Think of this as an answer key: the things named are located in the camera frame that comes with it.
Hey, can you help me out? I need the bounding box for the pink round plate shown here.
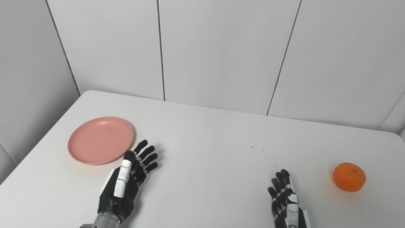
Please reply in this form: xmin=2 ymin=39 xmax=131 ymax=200
xmin=68 ymin=117 xmax=134 ymax=165

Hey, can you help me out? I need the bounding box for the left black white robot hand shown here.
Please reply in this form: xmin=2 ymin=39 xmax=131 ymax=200
xmin=97 ymin=139 xmax=158 ymax=224

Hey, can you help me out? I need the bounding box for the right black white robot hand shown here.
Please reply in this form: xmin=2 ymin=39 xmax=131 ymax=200
xmin=268 ymin=169 xmax=312 ymax=228

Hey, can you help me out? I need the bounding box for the orange fruit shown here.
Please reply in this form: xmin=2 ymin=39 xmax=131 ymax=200
xmin=332 ymin=162 xmax=367 ymax=192

